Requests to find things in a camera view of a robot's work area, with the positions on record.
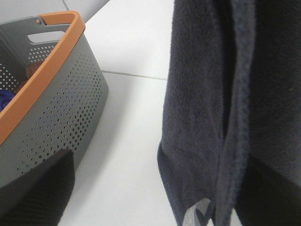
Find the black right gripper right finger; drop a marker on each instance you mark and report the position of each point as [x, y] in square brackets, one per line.
[266, 198]

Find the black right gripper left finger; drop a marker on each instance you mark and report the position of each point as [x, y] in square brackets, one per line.
[40, 196]

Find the dark navy towel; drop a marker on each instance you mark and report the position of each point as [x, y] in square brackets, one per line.
[233, 90]

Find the grey perforated laundry basket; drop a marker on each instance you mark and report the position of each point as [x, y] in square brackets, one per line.
[60, 105]

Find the blue cloth in basket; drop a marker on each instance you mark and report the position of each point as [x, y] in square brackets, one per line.
[5, 97]

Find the brown cloth in basket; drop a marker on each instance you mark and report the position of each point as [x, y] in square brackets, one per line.
[30, 70]

